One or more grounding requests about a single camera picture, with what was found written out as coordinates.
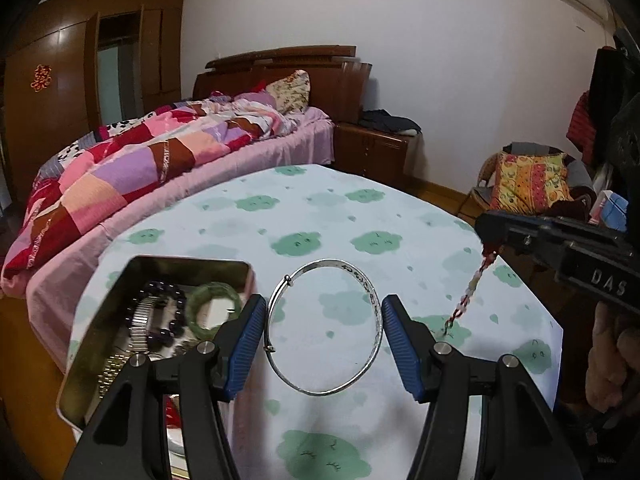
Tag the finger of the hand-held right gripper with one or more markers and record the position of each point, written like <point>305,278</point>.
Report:
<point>530,240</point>

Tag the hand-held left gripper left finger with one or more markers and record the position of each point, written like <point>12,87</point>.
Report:
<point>245,345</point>

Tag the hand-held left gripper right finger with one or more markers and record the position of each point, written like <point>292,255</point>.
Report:
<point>400,345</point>

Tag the silver wristwatch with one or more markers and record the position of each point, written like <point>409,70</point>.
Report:
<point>142,320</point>

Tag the silver bangle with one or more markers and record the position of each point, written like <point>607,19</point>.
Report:
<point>324,261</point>

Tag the metal tin box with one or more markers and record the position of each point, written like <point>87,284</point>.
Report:
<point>100,320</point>

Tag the person's right hand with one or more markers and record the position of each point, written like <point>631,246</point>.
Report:
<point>615,360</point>

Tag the blue and white box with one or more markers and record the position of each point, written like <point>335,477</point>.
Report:
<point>610,212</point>

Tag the dark cloth on chair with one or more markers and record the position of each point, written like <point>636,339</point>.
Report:
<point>575,205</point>

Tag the colourful patterned cushion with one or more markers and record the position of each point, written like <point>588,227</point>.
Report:
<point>530,182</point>

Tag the red hanging garment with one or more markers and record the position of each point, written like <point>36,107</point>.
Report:
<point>580,125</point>

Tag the black hanging coat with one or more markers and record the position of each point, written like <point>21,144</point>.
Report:
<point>607,100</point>

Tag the green jade bangle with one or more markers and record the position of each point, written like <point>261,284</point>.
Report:
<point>197,300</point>

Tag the wicker chair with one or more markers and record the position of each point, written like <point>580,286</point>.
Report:
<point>482,172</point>

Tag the bed with pink sheet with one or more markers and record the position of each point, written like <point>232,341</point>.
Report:
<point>200,190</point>

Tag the wooden nightstand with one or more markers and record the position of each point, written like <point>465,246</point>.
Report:
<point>372,147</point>

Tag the dark folded clothes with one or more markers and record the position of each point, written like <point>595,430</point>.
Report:
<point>385,121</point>

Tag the patchwork quilt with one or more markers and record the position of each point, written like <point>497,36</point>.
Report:
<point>140,160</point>

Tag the wooden headboard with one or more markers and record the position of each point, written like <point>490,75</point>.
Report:
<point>330,80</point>

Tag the floral pillow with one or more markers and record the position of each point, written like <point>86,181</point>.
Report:
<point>290,91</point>

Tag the wooden wardrobe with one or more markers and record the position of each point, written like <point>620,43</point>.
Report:
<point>55,135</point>

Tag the red paper decoration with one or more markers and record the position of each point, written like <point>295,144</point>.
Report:
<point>41,77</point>

